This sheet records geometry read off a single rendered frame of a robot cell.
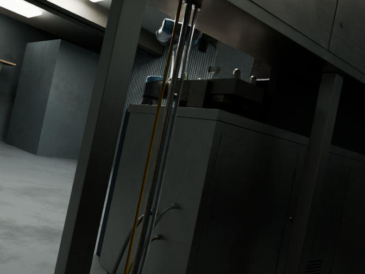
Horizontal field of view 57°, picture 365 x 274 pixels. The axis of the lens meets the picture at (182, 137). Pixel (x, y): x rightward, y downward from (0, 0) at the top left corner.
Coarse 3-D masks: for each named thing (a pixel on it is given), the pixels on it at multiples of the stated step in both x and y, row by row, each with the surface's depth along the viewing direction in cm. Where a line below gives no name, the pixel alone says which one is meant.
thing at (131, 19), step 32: (128, 0) 74; (128, 32) 75; (128, 64) 75; (96, 96) 75; (320, 96) 132; (96, 128) 73; (320, 128) 129; (96, 160) 73; (320, 160) 128; (96, 192) 74; (320, 192) 131; (96, 224) 75; (64, 256) 73; (288, 256) 131
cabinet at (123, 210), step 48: (144, 144) 152; (192, 144) 126; (240, 144) 126; (288, 144) 145; (144, 192) 145; (192, 192) 121; (240, 192) 129; (288, 192) 148; (336, 192) 174; (144, 240) 139; (192, 240) 117; (240, 240) 132; (288, 240) 152; (336, 240) 180
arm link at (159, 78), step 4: (148, 76) 205; (152, 76) 203; (156, 76) 203; (160, 76) 204; (148, 80) 203; (152, 80) 202; (156, 80) 202; (160, 80) 203; (148, 84) 203; (152, 84) 202; (156, 84) 202; (160, 84) 203; (144, 88) 205; (148, 88) 203; (152, 88) 202; (156, 88) 202; (160, 88) 203; (144, 92) 204; (148, 92) 202; (152, 92) 202; (156, 92) 203; (164, 92) 204; (156, 96) 203; (164, 96) 206
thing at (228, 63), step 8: (224, 56) 159; (232, 56) 155; (240, 56) 151; (248, 56) 147; (216, 64) 163; (224, 64) 158; (232, 64) 154; (240, 64) 150; (248, 64) 146; (224, 72) 157; (232, 72) 153; (248, 72) 145; (248, 80) 145
